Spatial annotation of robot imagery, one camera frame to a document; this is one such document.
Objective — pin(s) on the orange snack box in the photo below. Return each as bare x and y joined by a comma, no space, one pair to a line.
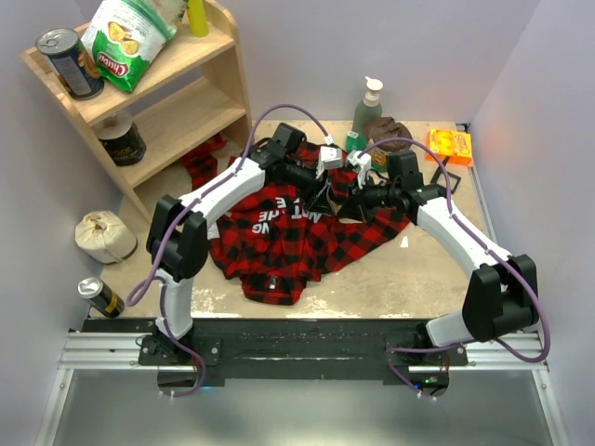
455,145

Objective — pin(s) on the blue tin can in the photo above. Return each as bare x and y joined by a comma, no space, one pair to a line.
69,60

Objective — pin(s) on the black gold drink can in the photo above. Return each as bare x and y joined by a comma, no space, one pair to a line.
101,297

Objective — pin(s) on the green chips bag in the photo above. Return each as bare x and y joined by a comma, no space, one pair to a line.
125,36

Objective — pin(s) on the aluminium rail frame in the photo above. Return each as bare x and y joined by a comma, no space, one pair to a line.
297,382

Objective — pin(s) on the red black plaid shirt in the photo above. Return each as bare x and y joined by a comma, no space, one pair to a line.
275,247

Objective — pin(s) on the yellow bottle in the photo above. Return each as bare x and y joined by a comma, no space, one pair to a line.
197,18

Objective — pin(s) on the white cloth sack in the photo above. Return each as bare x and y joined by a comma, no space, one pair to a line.
104,236

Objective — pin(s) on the black square frame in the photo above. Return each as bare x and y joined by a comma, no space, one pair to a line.
449,178

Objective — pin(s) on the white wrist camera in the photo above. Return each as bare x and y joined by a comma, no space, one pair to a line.
361,162
329,158

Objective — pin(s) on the green pouch with brown top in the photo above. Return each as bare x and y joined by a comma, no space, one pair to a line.
377,130

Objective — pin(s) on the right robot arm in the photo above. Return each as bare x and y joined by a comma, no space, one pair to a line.
501,297

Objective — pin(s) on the wooden shelf unit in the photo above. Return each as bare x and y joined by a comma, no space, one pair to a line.
215,102

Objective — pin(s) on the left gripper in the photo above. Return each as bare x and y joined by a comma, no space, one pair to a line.
323,203

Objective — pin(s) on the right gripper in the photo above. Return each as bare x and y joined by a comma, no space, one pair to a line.
358,207

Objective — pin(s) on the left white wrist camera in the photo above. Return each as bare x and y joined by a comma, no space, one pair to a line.
329,158

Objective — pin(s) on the green soap dispenser bottle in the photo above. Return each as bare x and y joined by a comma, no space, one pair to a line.
369,108

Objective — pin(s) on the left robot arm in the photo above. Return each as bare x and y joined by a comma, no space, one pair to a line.
177,240

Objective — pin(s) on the black paper-topped jar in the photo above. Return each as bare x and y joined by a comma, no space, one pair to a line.
121,139

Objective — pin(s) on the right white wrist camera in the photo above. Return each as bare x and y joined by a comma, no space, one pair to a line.
361,162

